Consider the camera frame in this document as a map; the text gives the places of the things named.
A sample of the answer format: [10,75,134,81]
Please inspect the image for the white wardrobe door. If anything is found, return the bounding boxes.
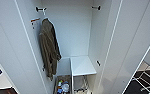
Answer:
[0,0,49,94]
[97,0,150,94]

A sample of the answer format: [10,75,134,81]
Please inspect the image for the orange white label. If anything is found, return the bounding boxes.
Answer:
[30,17,41,30]

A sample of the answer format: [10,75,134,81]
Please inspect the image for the white wardrobe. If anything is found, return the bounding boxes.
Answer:
[0,0,150,94]

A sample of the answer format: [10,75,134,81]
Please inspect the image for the white drawer unit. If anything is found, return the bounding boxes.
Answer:
[69,55,98,94]

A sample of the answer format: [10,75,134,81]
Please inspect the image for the white clothes hanger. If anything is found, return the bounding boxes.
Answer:
[41,9,49,22]

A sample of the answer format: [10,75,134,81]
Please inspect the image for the black wardrobe rail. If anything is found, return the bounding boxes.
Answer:
[91,5,102,11]
[35,6,48,13]

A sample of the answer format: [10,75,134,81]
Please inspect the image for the olive green jacket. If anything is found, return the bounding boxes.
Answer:
[38,17,63,82]

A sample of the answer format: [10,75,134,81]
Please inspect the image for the brown box with items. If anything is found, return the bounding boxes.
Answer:
[53,74,73,94]

